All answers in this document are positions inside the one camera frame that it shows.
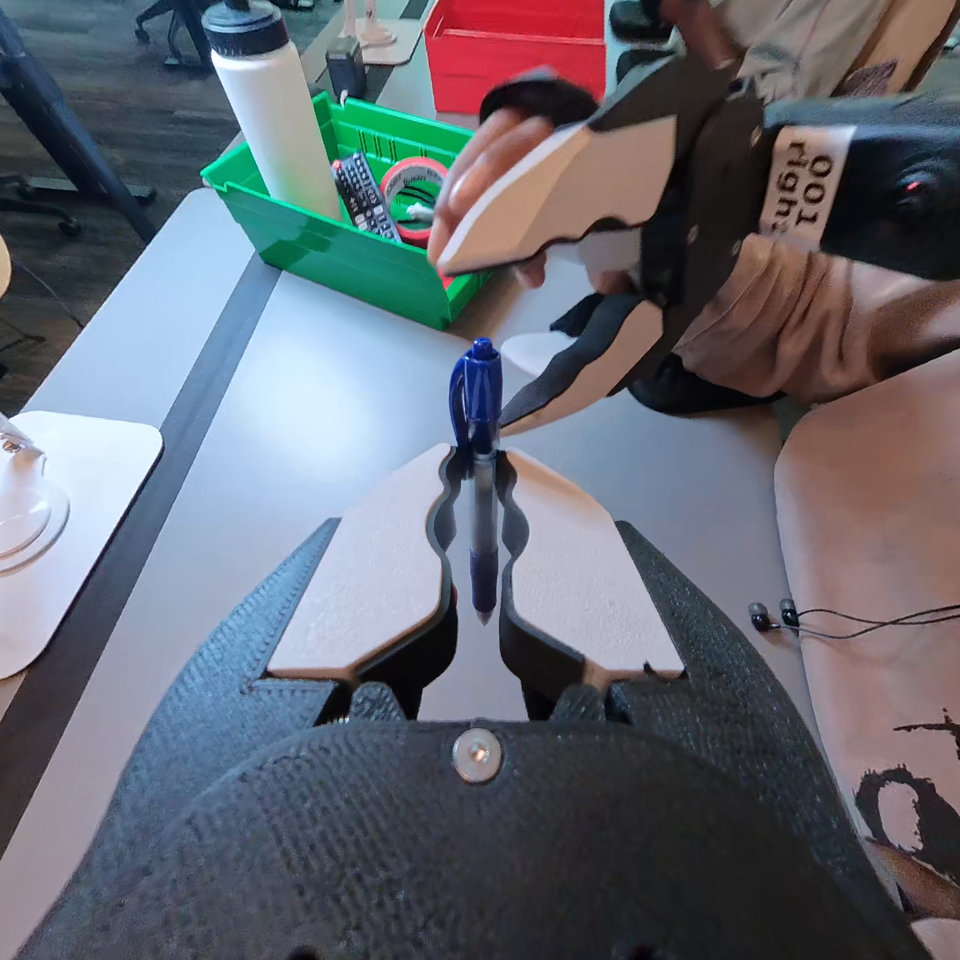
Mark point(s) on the red tape roll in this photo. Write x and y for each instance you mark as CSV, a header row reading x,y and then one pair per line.
x,y
397,180

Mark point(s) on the dark office desk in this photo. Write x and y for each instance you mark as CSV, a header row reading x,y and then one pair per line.
x,y
45,112

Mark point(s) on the beige stand base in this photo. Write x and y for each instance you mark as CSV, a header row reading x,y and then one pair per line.
x,y
386,41

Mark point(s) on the black power adapter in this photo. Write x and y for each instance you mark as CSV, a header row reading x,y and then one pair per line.
x,y
345,64

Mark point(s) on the stacked red plastic bins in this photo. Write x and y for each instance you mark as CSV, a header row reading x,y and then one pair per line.
x,y
510,67

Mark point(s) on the white water bottle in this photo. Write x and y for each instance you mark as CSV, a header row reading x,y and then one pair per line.
x,y
285,120

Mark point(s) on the blue pen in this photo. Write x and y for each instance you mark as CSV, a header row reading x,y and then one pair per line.
x,y
480,397

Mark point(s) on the black office chair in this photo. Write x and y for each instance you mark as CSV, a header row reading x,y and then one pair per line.
x,y
176,30

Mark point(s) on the small black knob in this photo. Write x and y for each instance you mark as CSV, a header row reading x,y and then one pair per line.
x,y
763,619
788,613

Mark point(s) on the person's right forearm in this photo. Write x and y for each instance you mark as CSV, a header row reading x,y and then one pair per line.
x,y
787,322

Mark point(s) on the black remote control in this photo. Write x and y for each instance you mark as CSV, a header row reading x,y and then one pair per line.
x,y
364,195

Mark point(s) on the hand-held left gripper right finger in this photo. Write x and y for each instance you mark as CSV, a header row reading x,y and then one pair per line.
x,y
592,592

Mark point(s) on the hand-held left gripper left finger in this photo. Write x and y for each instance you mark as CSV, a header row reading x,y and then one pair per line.
x,y
360,592

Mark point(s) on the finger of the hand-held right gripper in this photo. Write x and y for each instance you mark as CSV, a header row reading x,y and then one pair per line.
x,y
600,360
585,180

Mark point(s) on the green plastic bin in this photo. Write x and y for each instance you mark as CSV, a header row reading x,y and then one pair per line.
x,y
360,262

